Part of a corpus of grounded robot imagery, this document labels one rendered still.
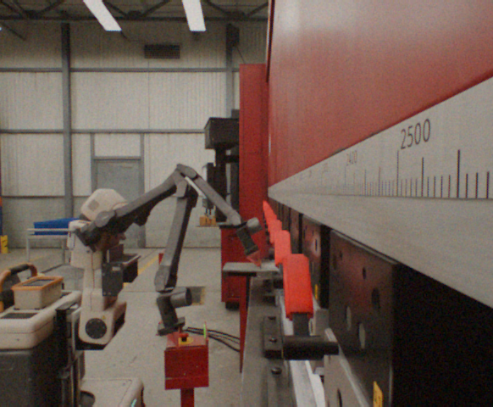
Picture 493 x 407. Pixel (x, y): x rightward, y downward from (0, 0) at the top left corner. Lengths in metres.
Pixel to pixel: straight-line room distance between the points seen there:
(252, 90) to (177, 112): 6.53
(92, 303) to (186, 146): 7.40
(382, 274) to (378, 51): 0.12
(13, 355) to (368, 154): 1.84
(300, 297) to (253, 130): 2.44
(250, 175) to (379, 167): 2.48
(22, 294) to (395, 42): 1.96
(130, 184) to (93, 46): 3.41
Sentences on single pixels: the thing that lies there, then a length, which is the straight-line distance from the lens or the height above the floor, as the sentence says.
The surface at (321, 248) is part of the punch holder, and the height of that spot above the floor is 1.31.
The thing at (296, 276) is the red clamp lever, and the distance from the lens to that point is 0.31.
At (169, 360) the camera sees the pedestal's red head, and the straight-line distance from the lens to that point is 1.42.
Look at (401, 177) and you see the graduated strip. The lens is 0.17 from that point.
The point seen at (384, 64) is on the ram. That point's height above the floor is 1.44.
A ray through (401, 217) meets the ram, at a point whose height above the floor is 1.36.
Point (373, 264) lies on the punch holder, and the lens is 0.20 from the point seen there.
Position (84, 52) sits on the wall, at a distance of 10.20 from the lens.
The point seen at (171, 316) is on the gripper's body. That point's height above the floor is 0.92.
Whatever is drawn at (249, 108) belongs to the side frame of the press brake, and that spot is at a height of 1.97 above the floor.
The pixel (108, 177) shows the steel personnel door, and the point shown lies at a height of 1.73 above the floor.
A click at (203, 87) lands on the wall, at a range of 9.28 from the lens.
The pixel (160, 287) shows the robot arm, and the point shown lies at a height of 1.03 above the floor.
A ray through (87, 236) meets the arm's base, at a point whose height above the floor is 1.18.
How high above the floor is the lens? 1.37
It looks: 3 degrees down
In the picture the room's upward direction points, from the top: straight up
